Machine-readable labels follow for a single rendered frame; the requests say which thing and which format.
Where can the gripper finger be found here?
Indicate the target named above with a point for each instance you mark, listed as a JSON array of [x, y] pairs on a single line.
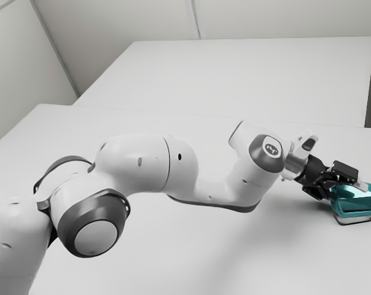
[[329, 186], [347, 172]]

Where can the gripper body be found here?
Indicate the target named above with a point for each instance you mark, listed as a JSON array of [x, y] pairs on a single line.
[[315, 173]]

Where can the teal faceted mug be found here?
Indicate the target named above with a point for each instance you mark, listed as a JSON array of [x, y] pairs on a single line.
[[356, 199]]

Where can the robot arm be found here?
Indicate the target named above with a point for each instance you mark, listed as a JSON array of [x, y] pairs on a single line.
[[179, 172]]

